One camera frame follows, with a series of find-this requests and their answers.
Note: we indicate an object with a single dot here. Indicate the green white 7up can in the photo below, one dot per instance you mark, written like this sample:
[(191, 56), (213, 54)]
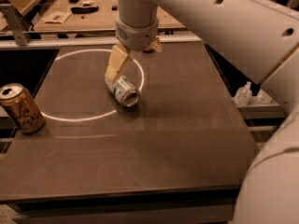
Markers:
[(124, 91)]

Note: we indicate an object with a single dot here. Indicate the black device on desk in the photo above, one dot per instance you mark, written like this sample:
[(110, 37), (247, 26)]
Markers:
[(84, 10)]

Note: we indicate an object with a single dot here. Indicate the white cup on shelf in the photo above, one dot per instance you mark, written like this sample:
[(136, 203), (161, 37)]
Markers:
[(263, 97)]

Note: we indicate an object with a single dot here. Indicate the clear plastic bottle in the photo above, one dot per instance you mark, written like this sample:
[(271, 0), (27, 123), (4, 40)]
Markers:
[(243, 95)]

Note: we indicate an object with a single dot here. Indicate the white paper card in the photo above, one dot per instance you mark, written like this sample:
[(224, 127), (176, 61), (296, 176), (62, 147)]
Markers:
[(56, 17)]

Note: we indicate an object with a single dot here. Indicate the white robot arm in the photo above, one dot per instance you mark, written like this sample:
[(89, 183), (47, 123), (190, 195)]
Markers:
[(254, 40)]

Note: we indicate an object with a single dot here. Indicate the wooden back desk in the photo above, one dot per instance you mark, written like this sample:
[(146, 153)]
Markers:
[(101, 20)]

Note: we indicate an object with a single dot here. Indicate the gold LaCroix can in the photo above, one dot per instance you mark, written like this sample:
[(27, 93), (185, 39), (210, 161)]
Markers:
[(21, 107)]

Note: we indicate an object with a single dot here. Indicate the left metal bracket post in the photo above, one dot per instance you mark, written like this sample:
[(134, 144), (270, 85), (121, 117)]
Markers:
[(14, 22)]

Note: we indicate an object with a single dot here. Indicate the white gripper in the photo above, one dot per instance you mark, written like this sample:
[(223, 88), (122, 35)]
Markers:
[(136, 35)]

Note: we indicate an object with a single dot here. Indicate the small black block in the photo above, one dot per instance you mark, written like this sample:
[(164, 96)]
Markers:
[(114, 7)]

